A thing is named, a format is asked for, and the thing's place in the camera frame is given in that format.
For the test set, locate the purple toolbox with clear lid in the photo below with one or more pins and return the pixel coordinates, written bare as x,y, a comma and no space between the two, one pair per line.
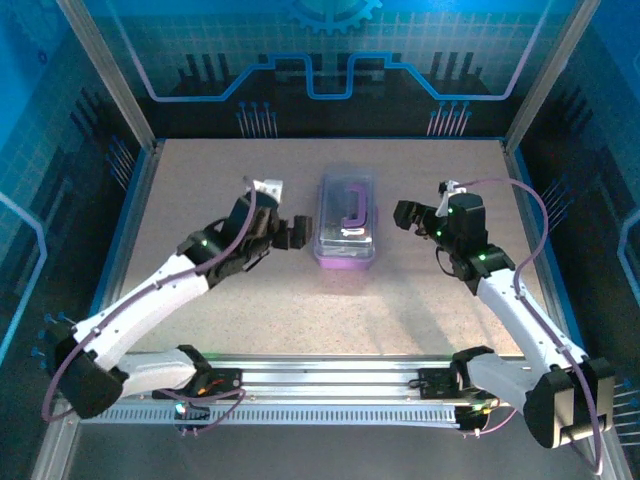
345,260

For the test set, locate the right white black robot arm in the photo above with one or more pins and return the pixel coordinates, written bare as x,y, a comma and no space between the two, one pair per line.
520,310

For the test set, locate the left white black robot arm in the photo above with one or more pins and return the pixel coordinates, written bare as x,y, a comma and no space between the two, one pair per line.
150,300

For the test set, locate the side rail with blue strip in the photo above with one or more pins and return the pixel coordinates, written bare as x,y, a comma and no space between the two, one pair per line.
533,225
127,250

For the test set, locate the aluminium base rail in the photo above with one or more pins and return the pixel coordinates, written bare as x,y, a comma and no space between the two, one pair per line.
325,372

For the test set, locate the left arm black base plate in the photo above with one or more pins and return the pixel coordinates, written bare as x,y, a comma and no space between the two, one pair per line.
232,382

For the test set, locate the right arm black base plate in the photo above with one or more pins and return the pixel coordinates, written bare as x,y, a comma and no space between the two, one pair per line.
435,385

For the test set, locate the aluminium corner post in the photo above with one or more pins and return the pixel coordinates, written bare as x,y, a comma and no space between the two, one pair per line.
118,85
542,85

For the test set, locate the aluminium outer frame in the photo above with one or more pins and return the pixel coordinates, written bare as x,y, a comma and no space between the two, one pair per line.
60,440

